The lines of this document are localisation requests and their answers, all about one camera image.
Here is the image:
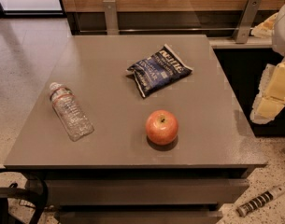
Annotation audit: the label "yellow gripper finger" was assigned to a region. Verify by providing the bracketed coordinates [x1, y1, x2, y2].
[250, 13, 278, 38]
[249, 60, 285, 124]

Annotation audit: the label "clear plastic water bottle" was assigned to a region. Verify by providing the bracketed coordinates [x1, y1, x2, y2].
[50, 82, 94, 142]

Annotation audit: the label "blue chip bag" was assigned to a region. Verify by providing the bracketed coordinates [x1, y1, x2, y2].
[127, 44, 192, 98]

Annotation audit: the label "red apple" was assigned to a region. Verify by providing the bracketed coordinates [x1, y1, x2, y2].
[145, 110, 178, 146]

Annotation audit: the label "grey table with drawers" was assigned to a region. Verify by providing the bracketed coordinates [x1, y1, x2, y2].
[5, 35, 266, 224]

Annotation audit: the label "right metal bracket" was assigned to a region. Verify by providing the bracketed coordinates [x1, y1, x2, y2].
[233, 0, 262, 44]

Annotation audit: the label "metal bracket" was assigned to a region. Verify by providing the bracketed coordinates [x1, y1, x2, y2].
[233, 0, 262, 44]
[103, 0, 120, 35]

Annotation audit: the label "left metal bracket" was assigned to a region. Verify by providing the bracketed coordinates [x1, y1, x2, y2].
[103, 0, 120, 35]

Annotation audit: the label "metal rail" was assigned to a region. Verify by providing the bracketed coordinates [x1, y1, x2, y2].
[74, 28, 240, 37]

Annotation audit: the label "black chair frame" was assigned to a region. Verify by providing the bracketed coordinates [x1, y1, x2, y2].
[0, 168, 49, 224]

